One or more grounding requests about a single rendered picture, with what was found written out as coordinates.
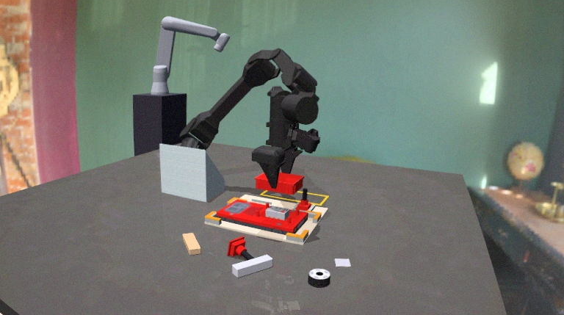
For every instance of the tan rectangular block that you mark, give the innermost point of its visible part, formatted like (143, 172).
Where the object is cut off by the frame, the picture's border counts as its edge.
(191, 244)

